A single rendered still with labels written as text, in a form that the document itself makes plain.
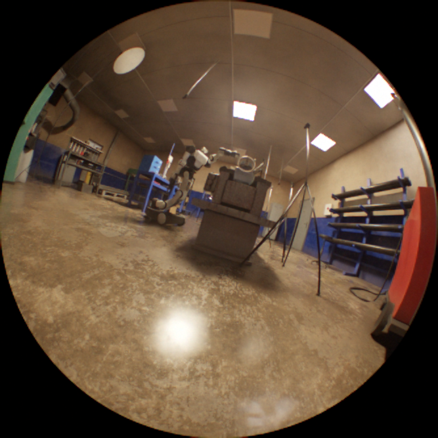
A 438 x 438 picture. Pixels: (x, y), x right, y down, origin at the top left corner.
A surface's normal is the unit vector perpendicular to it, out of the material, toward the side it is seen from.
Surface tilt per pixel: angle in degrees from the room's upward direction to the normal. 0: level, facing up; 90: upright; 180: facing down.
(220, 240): 90
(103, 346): 0
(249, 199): 90
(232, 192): 90
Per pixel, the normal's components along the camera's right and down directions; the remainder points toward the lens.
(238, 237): -0.07, 0.00
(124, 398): 0.29, -0.96
